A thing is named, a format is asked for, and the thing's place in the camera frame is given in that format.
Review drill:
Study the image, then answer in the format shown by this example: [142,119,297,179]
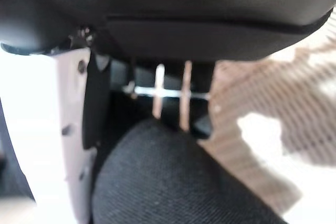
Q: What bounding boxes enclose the black cloth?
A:
[91,119,289,224]

